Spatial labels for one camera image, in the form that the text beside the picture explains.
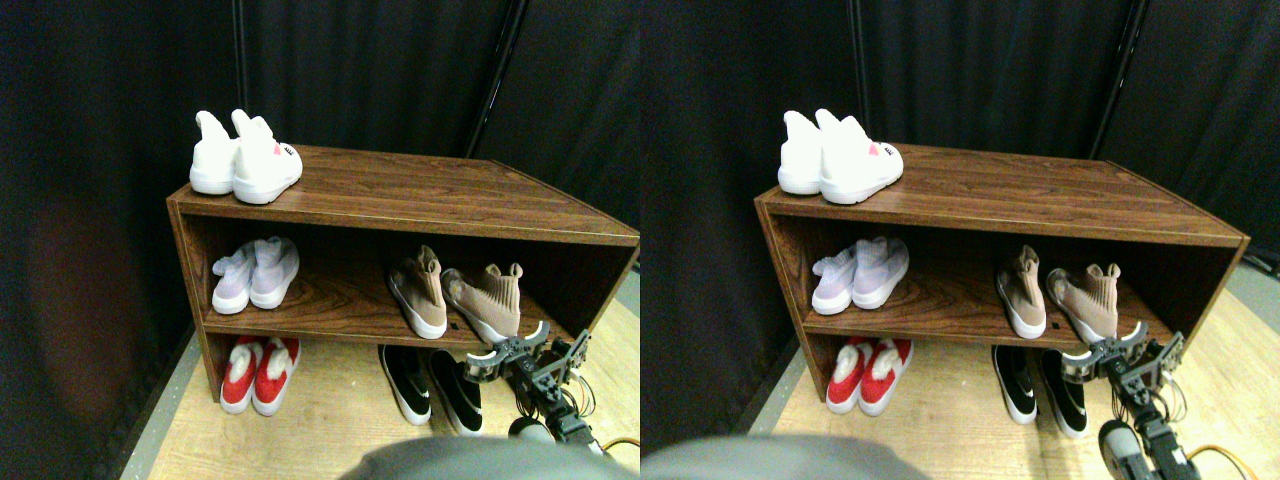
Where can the lilac shoe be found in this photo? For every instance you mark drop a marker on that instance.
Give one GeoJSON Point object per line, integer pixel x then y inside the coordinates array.
{"type": "Point", "coordinates": [274, 277]}
{"type": "Point", "coordinates": [880, 277]}
{"type": "Point", "coordinates": [233, 287]}
{"type": "Point", "coordinates": [833, 289]}

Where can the black shoe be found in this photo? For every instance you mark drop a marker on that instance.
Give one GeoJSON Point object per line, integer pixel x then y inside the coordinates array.
{"type": "Point", "coordinates": [1015, 387]}
{"type": "Point", "coordinates": [1065, 402]}
{"type": "Point", "coordinates": [405, 387]}
{"type": "Point", "coordinates": [458, 400]}

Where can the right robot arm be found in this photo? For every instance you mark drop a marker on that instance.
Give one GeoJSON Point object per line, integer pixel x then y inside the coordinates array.
{"type": "Point", "coordinates": [1150, 440]}
{"type": "Point", "coordinates": [560, 425]}

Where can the tan shoe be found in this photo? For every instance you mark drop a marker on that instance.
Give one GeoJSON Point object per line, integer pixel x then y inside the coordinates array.
{"type": "Point", "coordinates": [1090, 300]}
{"type": "Point", "coordinates": [1023, 295]}
{"type": "Point", "coordinates": [490, 300]}
{"type": "Point", "coordinates": [422, 295]}

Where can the brown shoe rack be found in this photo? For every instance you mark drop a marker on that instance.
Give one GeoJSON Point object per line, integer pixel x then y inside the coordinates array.
{"type": "Point", "coordinates": [1020, 190]}
{"type": "Point", "coordinates": [420, 190]}

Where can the white shoe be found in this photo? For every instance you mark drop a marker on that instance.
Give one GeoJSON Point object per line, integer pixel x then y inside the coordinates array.
{"type": "Point", "coordinates": [855, 175]}
{"type": "Point", "coordinates": [262, 175]}
{"type": "Point", "coordinates": [212, 170]}
{"type": "Point", "coordinates": [800, 170]}

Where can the black curtain stand pole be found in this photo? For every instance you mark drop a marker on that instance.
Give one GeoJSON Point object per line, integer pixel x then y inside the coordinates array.
{"type": "Point", "coordinates": [497, 75]}
{"type": "Point", "coordinates": [241, 55]}
{"type": "Point", "coordinates": [1118, 80]}

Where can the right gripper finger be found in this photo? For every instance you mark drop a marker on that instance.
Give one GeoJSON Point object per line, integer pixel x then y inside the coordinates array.
{"type": "Point", "coordinates": [530, 342]}
{"type": "Point", "coordinates": [1125, 342]}
{"type": "Point", "coordinates": [483, 366]}
{"type": "Point", "coordinates": [1080, 366]}

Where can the red shoe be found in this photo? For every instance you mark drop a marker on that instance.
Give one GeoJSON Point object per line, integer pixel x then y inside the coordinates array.
{"type": "Point", "coordinates": [846, 386]}
{"type": "Point", "coordinates": [273, 380]}
{"type": "Point", "coordinates": [882, 380]}
{"type": "Point", "coordinates": [239, 385]}

